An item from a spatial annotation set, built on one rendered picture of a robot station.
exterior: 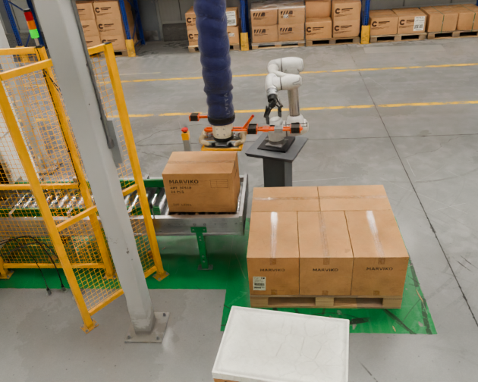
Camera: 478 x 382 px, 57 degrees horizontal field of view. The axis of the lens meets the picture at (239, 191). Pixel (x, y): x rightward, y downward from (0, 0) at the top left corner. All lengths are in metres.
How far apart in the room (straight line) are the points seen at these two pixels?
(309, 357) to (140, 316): 1.73
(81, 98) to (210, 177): 1.47
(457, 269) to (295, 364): 2.46
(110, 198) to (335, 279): 1.80
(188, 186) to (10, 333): 1.89
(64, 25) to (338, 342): 2.06
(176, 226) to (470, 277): 2.55
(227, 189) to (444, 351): 2.05
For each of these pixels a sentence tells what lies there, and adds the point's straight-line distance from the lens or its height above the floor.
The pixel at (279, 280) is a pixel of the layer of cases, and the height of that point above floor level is 0.31.
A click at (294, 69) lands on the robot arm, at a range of 4.12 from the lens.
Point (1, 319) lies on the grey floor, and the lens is 4.39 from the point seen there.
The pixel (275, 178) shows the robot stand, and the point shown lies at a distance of 4.53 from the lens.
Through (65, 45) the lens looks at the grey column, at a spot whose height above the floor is 2.26.
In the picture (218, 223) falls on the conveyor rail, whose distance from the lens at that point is 3.79.
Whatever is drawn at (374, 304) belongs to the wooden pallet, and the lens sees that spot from 3.82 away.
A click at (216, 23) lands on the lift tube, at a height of 2.11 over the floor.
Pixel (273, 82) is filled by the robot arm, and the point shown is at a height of 1.60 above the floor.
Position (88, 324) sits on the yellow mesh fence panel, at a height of 0.05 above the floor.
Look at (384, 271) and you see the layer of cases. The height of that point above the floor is 0.40.
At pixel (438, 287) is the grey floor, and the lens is 4.11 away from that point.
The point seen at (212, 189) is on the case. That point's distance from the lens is 3.76.
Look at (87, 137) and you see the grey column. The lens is 2.71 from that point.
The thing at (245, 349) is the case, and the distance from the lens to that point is 2.22.
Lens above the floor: 2.79
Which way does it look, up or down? 33 degrees down
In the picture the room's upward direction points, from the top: 5 degrees counter-clockwise
